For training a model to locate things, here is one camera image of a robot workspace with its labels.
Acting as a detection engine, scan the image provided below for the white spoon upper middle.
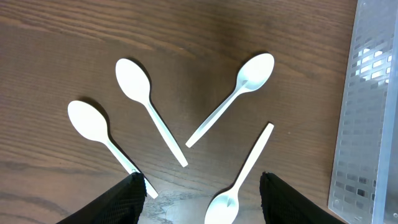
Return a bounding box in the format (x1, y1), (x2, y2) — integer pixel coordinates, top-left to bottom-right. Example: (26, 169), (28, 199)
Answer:
(185, 53), (275, 147)

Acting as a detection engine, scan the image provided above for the white spoon bowl down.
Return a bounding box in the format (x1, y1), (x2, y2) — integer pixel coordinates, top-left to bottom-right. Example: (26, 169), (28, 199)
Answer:
(204, 123), (274, 224)

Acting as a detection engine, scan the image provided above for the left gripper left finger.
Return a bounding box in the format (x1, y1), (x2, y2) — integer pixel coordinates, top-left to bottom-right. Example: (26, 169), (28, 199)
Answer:
(59, 172), (147, 224)

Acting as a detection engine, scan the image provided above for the white spoon far left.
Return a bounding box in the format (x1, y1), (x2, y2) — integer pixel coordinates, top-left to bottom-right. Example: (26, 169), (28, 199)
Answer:
(67, 100), (141, 174)

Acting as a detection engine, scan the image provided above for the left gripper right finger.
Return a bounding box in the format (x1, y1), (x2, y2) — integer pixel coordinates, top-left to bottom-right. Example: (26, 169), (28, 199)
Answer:
(259, 172), (343, 224)

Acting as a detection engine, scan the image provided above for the clear plastic basket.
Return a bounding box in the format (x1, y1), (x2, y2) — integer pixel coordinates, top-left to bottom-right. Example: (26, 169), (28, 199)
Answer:
(328, 0), (397, 223)

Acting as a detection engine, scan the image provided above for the white spoon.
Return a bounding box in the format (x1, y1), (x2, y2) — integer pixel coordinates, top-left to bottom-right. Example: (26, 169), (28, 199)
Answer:
(67, 100), (141, 174)
(115, 58), (188, 167)
(185, 53), (275, 147)

